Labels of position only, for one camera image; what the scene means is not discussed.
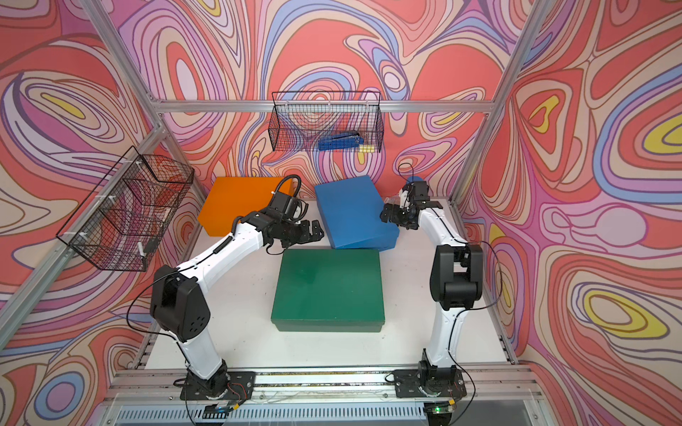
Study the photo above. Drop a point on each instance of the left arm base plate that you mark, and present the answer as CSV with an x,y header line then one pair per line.
x,y
237,386

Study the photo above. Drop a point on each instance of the black wire basket left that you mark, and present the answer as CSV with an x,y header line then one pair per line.
x,y
127,229

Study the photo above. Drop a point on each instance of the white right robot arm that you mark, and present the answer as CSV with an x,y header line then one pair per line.
x,y
455,285

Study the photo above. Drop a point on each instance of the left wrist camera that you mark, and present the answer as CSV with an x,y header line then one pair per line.
x,y
282,204

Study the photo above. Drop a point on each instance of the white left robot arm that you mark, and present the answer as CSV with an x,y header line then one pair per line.
x,y
179,301

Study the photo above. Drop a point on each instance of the aluminium frame right post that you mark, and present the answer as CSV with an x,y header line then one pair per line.
x,y
528,36

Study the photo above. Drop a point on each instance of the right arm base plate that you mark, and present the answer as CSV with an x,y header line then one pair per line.
x,y
442,383

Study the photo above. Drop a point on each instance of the aluminium frame left diagonal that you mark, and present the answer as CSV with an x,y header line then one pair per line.
x,y
23,301

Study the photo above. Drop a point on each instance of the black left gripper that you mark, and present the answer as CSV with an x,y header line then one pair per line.
x,y
305,235

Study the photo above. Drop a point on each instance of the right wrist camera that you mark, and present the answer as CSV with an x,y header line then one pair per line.
x,y
415,192

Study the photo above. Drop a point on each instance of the aluminium frame horizontal bar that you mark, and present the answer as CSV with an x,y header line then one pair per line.
x,y
260,106

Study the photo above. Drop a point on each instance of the aluminium front rail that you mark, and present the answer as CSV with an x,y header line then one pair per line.
x,y
495,395

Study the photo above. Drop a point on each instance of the aluminium frame post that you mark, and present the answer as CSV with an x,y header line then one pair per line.
x,y
109,35
528,36

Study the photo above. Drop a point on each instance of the black wire basket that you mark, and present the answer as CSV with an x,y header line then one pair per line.
x,y
127,229
298,128

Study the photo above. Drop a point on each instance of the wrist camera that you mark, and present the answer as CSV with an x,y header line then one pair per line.
x,y
282,204
415,192

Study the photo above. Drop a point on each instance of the aluminium frame left post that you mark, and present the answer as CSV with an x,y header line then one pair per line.
x,y
109,35

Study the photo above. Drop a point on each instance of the blue tool in basket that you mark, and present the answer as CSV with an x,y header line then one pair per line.
x,y
340,141

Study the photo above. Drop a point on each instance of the orange shoebox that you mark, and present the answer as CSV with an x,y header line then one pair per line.
x,y
231,197

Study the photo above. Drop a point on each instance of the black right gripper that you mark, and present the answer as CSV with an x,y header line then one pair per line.
x,y
387,211

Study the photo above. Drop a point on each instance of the black wire basket back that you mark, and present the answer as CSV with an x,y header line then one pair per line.
x,y
298,128

